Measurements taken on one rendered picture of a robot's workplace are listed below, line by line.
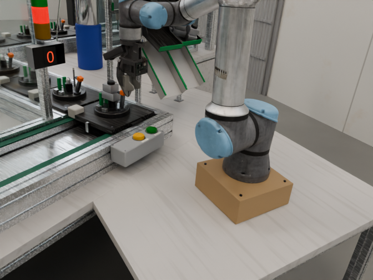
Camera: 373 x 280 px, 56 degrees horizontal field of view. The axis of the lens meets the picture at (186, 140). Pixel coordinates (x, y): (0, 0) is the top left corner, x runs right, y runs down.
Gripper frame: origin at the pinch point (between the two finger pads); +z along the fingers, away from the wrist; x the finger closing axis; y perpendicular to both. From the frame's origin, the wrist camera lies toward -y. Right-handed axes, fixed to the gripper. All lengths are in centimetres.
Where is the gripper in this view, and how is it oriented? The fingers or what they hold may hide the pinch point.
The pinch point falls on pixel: (126, 93)
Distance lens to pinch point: 133.4
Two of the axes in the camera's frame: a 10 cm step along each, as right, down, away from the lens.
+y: 8.2, 3.1, -4.7
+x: 5.6, -3.5, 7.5
